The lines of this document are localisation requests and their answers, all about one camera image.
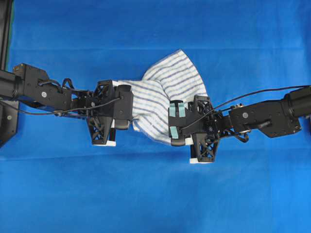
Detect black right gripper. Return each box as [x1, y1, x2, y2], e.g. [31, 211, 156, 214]
[186, 95, 233, 164]

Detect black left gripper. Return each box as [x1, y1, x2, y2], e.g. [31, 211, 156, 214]
[86, 81, 118, 147]

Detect white blue striped towel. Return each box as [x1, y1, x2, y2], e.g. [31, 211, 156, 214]
[118, 50, 207, 145]

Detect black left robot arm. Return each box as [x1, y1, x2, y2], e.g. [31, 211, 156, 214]
[0, 63, 131, 147]

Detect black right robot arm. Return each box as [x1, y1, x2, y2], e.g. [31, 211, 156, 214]
[182, 85, 311, 164]

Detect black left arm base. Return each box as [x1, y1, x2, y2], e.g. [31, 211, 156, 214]
[0, 105, 18, 147]

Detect blue table cloth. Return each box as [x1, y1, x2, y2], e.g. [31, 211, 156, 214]
[0, 0, 311, 233]

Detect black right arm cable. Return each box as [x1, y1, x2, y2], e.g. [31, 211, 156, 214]
[181, 84, 311, 144]

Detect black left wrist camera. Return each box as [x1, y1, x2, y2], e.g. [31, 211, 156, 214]
[97, 84, 134, 131]

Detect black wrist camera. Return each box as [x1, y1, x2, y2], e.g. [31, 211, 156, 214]
[97, 84, 134, 131]
[168, 95, 210, 147]

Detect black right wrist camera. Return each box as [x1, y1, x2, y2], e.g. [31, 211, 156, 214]
[168, 95, 210, 147]

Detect black vertical frame post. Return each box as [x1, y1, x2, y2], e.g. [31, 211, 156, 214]
[0, 0, 14, 70]

